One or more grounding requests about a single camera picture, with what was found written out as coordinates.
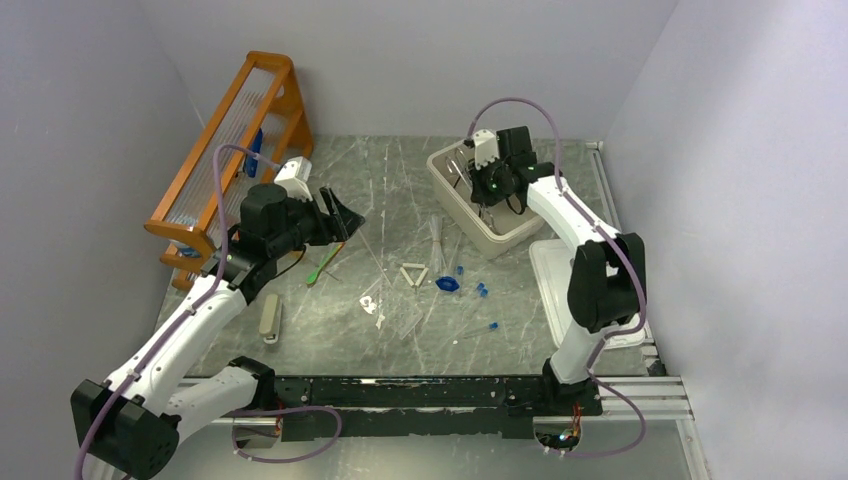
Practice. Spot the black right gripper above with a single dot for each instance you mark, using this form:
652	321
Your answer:
480	194

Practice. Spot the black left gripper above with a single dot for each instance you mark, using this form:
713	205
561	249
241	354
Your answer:
338	226

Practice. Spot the metal scissor forceps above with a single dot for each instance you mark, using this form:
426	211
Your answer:
457	165

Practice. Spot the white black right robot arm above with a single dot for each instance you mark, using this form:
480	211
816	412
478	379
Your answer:
554	201

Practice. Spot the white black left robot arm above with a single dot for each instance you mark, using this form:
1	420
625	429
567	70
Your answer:
135	419

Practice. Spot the beige plastic bin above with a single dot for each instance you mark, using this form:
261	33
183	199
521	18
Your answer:
514	220

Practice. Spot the green plastic spatula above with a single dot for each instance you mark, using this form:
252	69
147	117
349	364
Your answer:
314	276

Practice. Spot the white clay triangle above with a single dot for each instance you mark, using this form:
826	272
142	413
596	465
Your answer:
414	273

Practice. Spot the white plastic bin lid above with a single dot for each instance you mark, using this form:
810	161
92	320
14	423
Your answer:
550	278

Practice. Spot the clear glass tube bundle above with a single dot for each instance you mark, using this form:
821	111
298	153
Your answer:
437	261

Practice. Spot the beige stapler-like case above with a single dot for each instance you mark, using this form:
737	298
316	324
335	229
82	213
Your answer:
270	320

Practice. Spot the blue plastic hexagon cap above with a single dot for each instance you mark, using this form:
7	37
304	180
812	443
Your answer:
447	283

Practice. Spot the orange wooden test tube rack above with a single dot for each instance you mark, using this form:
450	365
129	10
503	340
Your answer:
262	110

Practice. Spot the blue capped clear tube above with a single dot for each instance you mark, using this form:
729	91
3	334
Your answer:
481	330

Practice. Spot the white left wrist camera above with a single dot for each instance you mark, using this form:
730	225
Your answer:
293	177

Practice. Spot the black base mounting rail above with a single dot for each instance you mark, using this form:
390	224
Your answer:
511	406

